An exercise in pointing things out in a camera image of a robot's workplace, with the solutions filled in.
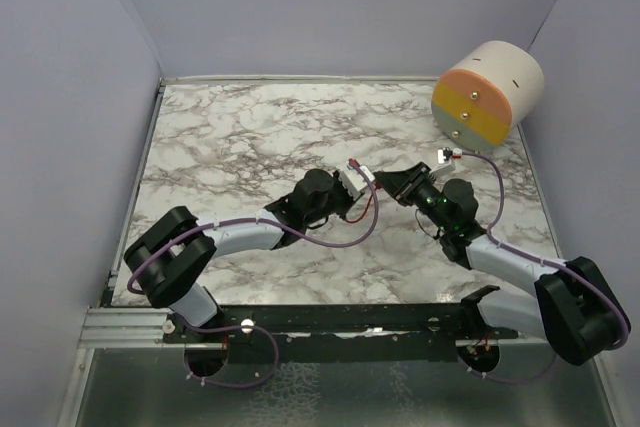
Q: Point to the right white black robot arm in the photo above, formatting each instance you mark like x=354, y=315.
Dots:
x=567, y=303

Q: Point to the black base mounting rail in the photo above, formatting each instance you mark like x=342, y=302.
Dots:
x=337, y=333

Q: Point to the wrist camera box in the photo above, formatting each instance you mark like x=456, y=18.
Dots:
x=356, y=179
x=446, y=158

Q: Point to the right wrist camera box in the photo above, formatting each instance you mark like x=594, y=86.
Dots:
x=446, y=158

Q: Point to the red padlock with cable shackle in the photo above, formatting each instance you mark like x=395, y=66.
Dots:
x=365, y=210

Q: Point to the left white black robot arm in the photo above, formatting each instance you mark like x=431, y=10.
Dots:
x=167, y=260

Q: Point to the aluminium frame extrusion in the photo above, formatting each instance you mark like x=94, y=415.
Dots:
x=126, y=328

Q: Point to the cylinder with striped face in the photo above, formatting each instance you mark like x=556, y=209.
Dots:
x=488, y=93

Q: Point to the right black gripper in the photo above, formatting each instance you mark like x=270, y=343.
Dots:
x=402, y=184

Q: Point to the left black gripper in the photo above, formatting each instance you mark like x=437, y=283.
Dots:
x=348, y=198

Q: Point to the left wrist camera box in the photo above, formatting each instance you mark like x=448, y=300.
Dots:
x=356, y=179

